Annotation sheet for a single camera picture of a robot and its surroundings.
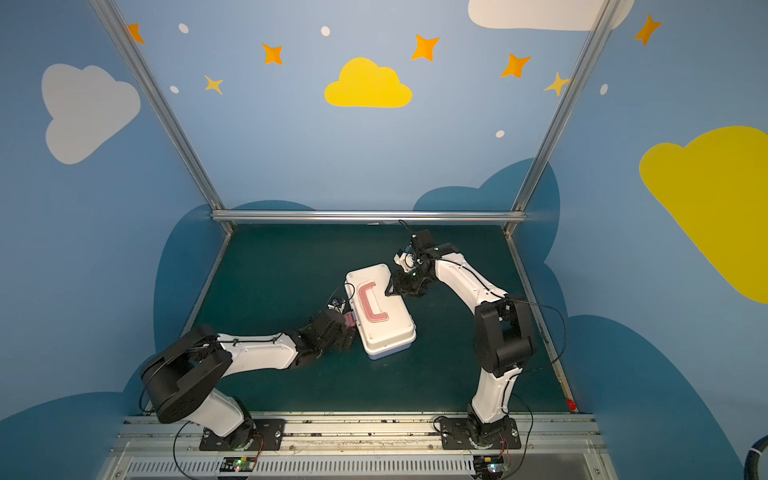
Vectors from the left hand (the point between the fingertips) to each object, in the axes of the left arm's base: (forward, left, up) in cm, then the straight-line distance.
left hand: (344, 326), depth 92 cm
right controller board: (-35, -39, -2) cm, 53 cm away
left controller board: (-36, +22, -2) cm, 42 cm away
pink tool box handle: (-2, -9, +9) cm, 13 cm away
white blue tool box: (-4, -12, +10) cm, 16 cm away
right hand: (+7, -16, +10) cm, 20 cm away
